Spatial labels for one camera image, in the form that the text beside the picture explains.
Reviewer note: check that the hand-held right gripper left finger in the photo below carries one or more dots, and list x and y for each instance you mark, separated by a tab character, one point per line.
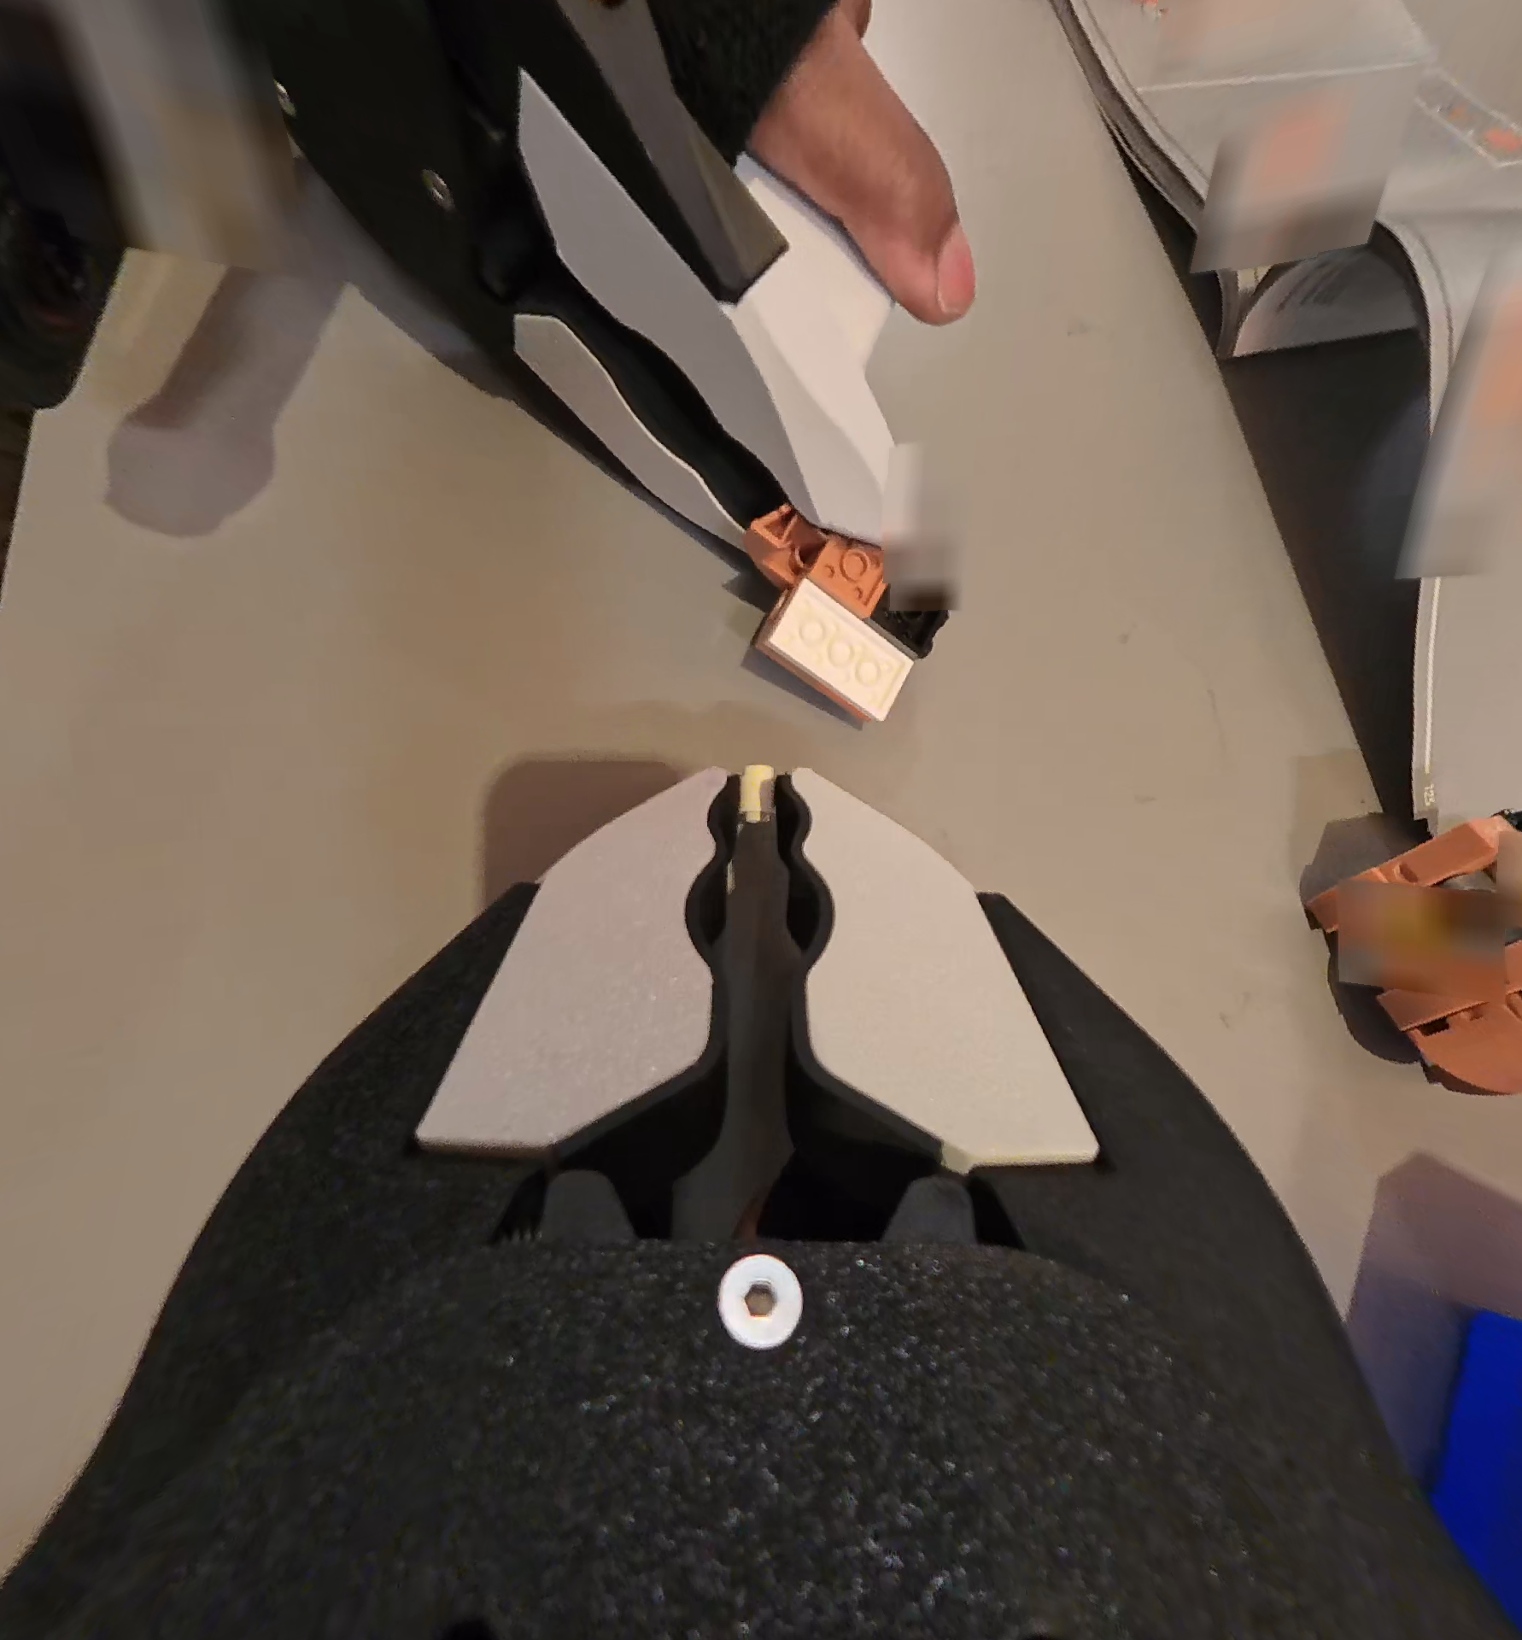
569	1012

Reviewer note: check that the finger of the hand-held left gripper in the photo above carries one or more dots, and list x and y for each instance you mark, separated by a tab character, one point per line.
711	346
621	410

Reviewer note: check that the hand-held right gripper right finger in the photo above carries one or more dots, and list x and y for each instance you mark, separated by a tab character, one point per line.
953	1012

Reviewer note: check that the small white round brick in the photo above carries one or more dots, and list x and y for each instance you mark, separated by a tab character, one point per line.
758	787

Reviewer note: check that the small orange brown brick assembly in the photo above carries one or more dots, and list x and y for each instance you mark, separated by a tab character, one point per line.
838	653

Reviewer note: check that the blue plastic bin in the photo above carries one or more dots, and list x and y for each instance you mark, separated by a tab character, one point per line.
1505	1447

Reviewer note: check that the grey instruction booklet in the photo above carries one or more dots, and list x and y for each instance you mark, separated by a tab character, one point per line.
1453	512

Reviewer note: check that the grey desk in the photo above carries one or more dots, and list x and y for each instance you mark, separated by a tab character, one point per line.
327	641

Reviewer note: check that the person's left hand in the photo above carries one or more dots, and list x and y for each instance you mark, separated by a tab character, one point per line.
889	192

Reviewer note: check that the colourful brick model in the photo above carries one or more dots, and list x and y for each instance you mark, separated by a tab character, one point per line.
1453	1012

